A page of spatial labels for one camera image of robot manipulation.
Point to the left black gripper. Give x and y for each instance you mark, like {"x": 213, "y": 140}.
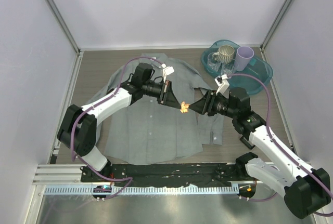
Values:
{"x": 167, "y": 96}

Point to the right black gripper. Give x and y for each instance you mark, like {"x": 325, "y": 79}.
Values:
{"x": 199, "y": 106}

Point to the orange red brooch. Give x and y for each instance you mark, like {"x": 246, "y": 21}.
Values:
{"x": 184, "y": 107}

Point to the grey button-up shirt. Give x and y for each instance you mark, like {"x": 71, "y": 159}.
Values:
{"x": 147, "y": 132}

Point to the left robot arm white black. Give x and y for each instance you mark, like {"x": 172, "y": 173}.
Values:
{"x": 78, "y": 130}

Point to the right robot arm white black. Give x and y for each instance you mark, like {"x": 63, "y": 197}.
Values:
{"x": 304, "y": 189}

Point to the clear glass mug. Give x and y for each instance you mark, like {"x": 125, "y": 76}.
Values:
{"x": 213, "y": 61}

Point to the clear drinking glass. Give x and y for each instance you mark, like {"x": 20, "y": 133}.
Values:
{"x": 229, "y": 67}

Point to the ribbed metallic mug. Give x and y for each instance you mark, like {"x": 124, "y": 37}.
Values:
{"x": 226, "y": 54}

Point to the purple plastic cup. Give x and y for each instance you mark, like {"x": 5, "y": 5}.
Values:
{"x": 243, "y": 56}

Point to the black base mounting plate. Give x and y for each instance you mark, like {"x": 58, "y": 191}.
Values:
{"x": 175, "y": 175}

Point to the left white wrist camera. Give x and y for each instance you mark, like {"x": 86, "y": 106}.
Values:
{"x": 166, "y": 70}

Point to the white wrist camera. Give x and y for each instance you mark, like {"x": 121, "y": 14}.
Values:
{"x": 166, "y": 70}
{"x": 222, "y": 83}

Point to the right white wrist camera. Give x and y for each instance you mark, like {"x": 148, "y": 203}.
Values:
{"x": 222, "y": 83}

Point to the small black square frame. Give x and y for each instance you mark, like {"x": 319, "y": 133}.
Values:
{"x": 247, "y": 143}

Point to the white slotted cable duct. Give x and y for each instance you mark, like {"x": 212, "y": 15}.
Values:
{"x": 104, "y": 190}

